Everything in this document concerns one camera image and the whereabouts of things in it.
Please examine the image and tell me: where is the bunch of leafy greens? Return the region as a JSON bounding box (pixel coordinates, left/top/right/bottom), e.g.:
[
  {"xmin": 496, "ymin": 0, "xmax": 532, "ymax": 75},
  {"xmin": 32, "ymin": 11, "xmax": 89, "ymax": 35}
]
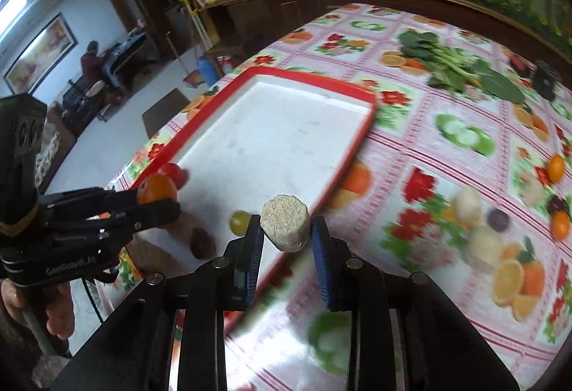
[{"xmin": 398, "ymin": 30, "xmax": 526, "ymax": 106}]

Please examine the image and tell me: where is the person's left hand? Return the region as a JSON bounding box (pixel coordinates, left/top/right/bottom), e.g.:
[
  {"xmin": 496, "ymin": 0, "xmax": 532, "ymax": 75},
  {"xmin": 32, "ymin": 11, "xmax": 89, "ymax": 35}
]
[{"xmin": 0, "ymin": 279, "xmax": 76, "ymax": 340}]

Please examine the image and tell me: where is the green grape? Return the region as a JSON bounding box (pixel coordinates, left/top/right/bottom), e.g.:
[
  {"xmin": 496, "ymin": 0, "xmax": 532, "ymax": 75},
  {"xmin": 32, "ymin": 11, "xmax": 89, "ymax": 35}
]
[{"xmin": 229, "ymin": 210, "xmax": 252, "ymax": 236}]

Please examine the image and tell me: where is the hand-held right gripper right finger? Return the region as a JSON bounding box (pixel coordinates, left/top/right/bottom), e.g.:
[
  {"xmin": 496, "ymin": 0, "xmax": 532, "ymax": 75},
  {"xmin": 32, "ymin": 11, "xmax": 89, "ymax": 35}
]
[{"xmin": 311, "ymin": 214, "xmax": 521, "ymax": 391}]

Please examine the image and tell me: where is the small black device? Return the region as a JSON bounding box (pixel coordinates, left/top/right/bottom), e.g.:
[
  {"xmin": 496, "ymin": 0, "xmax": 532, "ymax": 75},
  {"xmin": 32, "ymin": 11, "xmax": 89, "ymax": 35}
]
[{"xmin": 532, "ymin": 60, "xmax": 559, "ymax": 99}]

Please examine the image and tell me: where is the red cherry tomato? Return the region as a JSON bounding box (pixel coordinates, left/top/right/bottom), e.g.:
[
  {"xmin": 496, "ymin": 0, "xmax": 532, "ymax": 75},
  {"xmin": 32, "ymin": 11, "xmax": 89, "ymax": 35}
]
[{"xmin": 158, "ymin": 162, "xmax": 189, "ymax": 190}]

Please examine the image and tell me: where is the dark wooden stool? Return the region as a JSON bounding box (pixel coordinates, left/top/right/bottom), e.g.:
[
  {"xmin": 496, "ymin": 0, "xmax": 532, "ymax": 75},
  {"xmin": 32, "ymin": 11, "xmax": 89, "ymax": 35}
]
[{"xmin": 142, "ymin": 88, "xmax": 191, "ymax": 137}]

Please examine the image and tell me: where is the beige sugarcane chunk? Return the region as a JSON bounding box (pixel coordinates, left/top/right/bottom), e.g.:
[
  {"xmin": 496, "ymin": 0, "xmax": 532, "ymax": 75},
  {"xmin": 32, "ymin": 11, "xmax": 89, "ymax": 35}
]
[
  {"xmin": 521, "ymin": 177, "xmax": 546, "ymax": 204},
  {"xmin": 462, "ymin": 225, "xmax": 506, "ymax": 273},
  {"xmin": 452, "ymin": 186, "xmax": 484, "ymax": 226},
  {"xmin": 260, "ymin": 194, "xmax": 310, "ymax": 253}
]

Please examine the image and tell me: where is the small mandarin orange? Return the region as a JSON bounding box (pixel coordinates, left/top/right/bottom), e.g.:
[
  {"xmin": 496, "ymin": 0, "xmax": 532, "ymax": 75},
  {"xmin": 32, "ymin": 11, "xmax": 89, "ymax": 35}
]
[
  {"xmin": 136, "ymin": 173, "xmax": 178, "ymax": 206},
  {"xmin": 546, "ymin": 154, "xmax": 566, "ymax": 184},
  {"xmin": 551, "ymin": 211, "xmax": 572, "ymax": 241}
]

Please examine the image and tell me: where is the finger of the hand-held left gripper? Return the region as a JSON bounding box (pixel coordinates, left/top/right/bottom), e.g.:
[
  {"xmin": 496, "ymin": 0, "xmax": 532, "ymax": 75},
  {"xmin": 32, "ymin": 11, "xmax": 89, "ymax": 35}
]
[
  {"xmin": 42, "ymin": 187, "xmax": 144, "ymax": 217},
  {"xmin": 40, "ymin": 200, "xmax": 182, "ymax": 245}
]

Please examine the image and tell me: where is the red rimmed white tray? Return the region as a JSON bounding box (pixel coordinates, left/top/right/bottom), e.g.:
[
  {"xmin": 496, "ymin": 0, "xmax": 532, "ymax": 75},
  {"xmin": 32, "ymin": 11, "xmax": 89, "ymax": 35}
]
[{"xmin": 129, "ymin": 67, "xmax": 378, "ymax": 333}]

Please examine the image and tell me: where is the dark wooden cabinet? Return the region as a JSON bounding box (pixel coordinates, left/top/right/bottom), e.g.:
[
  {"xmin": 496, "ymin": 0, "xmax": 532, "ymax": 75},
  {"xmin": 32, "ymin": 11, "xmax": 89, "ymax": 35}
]
[{"xmin": 197, "ymin": 0, "xmax": 572, "ymax": 74}]

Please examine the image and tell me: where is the blue plastic jug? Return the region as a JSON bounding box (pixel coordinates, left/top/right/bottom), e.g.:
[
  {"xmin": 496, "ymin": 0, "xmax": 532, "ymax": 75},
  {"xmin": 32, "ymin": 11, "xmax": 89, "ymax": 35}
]
[{"xmin": 199, "ymin": 56, "xmax": 220, "ymax": 85}]

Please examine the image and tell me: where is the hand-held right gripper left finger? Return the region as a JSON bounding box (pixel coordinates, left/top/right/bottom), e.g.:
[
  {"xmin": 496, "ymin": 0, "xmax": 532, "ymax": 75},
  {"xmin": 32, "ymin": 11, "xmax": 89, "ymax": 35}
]
[{"xmin": 51, "ymin": 214, "xmax": 265, "ymax": 391}]

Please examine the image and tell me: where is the framed wall picture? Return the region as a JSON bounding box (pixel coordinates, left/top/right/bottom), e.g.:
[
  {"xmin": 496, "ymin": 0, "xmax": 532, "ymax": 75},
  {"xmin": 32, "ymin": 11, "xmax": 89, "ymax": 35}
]
[{"xmin": 4, "ymin": 13, "xmax": 79, "ymax": 94}]

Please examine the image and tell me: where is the person's left forearm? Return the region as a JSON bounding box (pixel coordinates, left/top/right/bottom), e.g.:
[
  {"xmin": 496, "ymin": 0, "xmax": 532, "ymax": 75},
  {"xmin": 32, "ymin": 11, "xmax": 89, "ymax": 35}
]
[{"xmin": 0, "ymin": 320, "xmax": 71, "ymax": 391}]

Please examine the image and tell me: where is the small red black object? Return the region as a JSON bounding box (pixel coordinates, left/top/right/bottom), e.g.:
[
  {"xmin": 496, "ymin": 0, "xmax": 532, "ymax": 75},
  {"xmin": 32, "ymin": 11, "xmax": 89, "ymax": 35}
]
[{"xmin": 509, "ymin": 54, "xmax": 532, "ymax": 76}]

